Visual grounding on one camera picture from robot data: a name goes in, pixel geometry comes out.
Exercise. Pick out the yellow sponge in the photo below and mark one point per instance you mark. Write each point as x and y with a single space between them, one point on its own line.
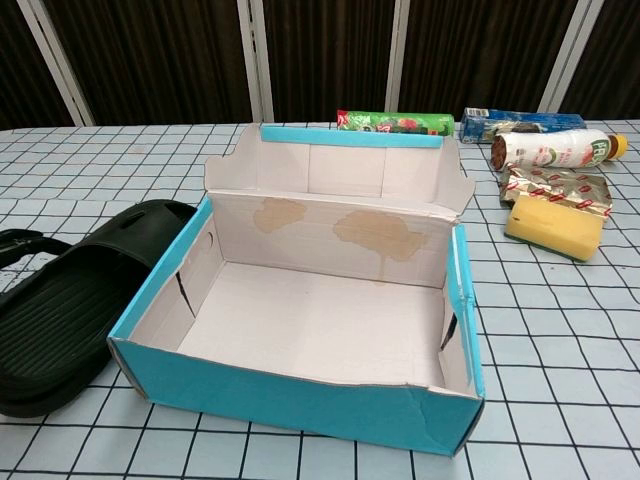
550 227

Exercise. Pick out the green chip can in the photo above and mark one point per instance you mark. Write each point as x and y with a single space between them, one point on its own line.
400 122

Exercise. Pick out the blue cardboard shoebox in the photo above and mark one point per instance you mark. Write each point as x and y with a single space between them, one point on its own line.
300 400

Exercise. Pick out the blue carton pack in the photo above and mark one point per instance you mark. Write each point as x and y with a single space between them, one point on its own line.
550 121

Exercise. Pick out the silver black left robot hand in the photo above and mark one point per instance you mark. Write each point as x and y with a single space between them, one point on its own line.
30 242

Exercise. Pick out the blue checkered tablecloth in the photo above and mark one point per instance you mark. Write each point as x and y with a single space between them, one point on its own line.
550 350

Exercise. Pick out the white bottle yellow cap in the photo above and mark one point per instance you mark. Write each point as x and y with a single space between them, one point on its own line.
550 150

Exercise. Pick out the white partition frame post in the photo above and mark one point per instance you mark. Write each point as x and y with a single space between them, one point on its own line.
565 60
404 60
59 60
256 60

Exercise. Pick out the gold foil snack packet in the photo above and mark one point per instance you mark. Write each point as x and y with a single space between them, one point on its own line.
560 187

